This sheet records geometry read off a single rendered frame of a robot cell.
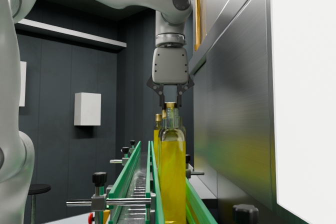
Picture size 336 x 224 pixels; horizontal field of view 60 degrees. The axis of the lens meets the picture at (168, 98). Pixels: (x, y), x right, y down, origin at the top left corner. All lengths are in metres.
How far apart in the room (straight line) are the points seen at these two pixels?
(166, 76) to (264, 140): 0.40
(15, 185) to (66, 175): 3.25
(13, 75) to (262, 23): 0.57
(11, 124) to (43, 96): 3.18
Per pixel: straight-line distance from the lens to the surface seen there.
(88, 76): 4.20
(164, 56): 0.80
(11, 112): 0.74
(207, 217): 0.47
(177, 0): 0.76
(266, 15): 0.48
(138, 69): 4.04
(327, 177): 0.34
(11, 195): 0.82
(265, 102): 0.46
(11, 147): 0.71
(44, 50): 3.99
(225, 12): 0.75
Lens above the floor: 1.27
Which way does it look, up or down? 5 degrees up
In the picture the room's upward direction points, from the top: straight up
